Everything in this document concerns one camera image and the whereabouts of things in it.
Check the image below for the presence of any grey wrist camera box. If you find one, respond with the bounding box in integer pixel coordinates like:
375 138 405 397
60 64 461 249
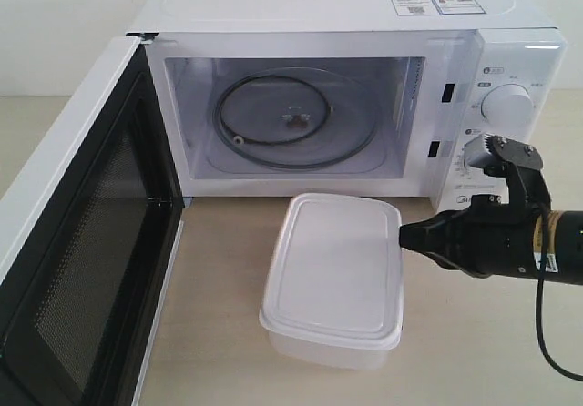
463 133 507 178

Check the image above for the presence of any black turntable roller ring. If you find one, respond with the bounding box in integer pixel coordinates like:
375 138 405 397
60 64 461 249
213 75 333 147

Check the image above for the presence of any warning label sticker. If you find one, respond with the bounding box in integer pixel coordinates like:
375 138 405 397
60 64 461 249
391 0 486 16

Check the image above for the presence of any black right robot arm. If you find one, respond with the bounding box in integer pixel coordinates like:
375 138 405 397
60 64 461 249
399 194 582 285

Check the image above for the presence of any white lidded plastic container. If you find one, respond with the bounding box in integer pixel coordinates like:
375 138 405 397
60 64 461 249
259 193 404 370

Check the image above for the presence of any white Midea microwave oven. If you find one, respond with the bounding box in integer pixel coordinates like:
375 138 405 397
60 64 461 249
128 0 567 209

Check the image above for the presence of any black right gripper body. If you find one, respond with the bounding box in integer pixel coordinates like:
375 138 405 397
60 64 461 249
450 194 541 279

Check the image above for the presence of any white microwave door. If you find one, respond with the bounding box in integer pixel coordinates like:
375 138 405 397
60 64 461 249
1 35 184 405

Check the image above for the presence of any upper white power knob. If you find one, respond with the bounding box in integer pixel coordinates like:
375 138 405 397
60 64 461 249
481 84 534 127

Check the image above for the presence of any glass microwave turntable plate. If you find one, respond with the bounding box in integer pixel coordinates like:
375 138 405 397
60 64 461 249
210 66 381 171

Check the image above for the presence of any black camera cable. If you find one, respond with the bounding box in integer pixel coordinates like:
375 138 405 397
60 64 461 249
536 250 583 370

